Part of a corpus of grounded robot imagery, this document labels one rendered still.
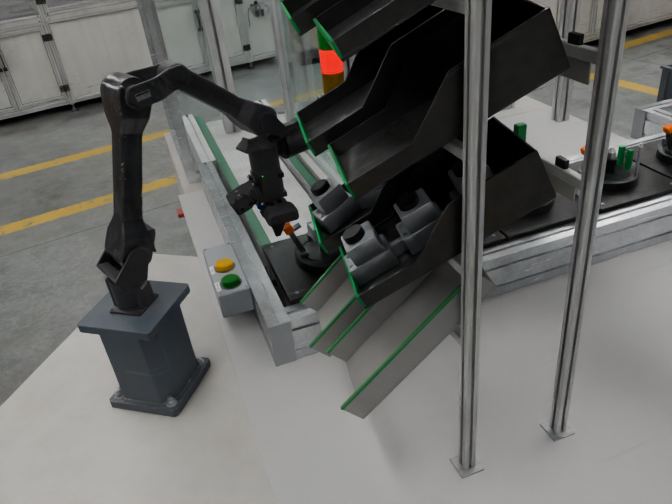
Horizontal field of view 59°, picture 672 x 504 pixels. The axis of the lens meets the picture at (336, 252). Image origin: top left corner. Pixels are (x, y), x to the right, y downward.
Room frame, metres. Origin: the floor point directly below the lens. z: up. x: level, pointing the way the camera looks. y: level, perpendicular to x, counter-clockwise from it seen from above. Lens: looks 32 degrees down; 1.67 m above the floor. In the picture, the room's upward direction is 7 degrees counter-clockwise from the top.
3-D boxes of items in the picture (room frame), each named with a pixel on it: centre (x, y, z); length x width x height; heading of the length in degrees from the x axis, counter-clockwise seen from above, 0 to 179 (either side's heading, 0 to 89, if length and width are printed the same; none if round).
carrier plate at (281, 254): (1.11, 0.02, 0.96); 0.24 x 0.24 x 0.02; 16
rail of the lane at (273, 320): (1.33, 0.24, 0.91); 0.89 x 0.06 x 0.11; 16
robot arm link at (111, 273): (0.89, 0.37, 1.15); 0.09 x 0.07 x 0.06; 38
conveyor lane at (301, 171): (1.40, 0.08, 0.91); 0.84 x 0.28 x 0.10; 16
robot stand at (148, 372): (0.88, 0.37, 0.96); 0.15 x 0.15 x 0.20; 71
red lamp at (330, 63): (1.32, -0.04, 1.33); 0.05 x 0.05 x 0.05
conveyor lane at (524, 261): (1.24, -0.44, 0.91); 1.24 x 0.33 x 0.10; 106
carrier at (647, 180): (1.32, -0.70, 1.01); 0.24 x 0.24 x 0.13; 16
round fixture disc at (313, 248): (1.11, 0.02, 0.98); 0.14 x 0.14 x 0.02
